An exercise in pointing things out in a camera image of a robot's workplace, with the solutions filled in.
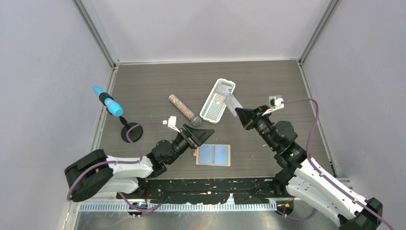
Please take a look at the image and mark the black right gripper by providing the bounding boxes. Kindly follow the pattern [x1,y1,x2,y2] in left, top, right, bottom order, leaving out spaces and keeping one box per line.
[235,105,278,150]

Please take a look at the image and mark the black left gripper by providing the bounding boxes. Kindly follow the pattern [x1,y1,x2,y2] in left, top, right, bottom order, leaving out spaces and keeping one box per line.
[166,124,214,165]

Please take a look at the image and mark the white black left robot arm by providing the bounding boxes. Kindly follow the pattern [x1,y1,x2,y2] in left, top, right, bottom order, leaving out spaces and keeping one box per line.
[64,124,215,202]

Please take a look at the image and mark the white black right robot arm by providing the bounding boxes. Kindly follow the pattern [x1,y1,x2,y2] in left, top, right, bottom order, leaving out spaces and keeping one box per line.
[236,105,383,230]

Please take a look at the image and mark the card in white basket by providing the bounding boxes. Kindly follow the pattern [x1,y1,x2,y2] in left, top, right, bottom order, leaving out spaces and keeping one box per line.
[216,83,233,95]

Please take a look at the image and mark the white plastic mesh basket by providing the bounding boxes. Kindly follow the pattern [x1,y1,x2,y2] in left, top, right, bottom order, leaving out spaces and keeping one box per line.
[200,78,236,124]

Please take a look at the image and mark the black round microphone stand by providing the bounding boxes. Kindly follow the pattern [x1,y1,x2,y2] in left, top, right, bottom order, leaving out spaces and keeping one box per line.
[119,116,144,143]

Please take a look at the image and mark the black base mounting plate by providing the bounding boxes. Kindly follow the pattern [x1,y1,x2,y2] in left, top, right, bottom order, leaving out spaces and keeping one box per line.
[131,177,290,205]

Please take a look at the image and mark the blue microphone on stand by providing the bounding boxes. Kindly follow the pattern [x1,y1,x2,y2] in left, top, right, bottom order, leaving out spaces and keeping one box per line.
[92,85,124,117]

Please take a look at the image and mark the glitter handle microphone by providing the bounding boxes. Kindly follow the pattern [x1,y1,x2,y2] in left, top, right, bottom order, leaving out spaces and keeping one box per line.
[169,94,202,127]

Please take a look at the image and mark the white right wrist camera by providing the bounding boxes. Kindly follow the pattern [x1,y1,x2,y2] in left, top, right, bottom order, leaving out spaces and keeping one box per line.
[262,95,284,115]

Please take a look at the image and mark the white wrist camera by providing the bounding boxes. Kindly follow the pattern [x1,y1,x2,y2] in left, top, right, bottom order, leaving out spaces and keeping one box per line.
[162,115,180,133]
[262,95,284,115]

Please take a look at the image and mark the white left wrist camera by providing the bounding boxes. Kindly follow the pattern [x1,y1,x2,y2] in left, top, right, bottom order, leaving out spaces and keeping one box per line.
[162,115,180,133]

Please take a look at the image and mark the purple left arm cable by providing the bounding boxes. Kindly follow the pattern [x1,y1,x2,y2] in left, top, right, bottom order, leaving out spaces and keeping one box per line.
[67,121,166,218]

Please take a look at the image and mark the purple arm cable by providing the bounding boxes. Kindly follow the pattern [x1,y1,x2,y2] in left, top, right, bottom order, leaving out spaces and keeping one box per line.
[282,98,395,230]
[67,121,166,218]

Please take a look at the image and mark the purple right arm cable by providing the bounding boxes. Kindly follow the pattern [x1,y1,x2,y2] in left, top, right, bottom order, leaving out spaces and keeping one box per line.
[282,98,395,230]

